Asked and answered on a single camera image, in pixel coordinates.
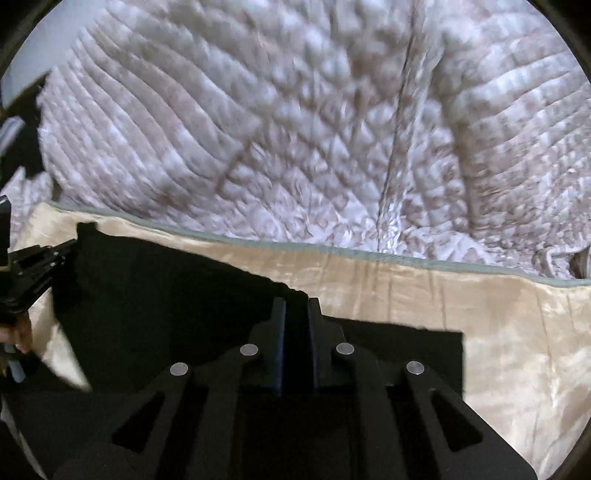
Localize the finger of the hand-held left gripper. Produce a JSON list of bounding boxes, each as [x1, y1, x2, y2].
[[0, 264, 63, 315], [9, 239, 77, 274]]

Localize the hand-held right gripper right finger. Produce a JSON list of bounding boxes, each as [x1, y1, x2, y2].
[[308, 298, 485, 480]]

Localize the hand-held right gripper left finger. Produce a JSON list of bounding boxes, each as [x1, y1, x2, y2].
[[110, 298, 288, 480]]

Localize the white pink quilted blanket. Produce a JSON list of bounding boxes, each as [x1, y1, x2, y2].
[[8, 0, 591, 281]]

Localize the person's left hand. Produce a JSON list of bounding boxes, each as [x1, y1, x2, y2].
[[0, 313, 33, 356]]

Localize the black pants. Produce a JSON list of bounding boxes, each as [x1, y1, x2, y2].
[[4, 222, 465, 480]]

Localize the beige satin sheet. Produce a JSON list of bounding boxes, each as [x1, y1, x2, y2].
[[13, 200, 591, 480]]

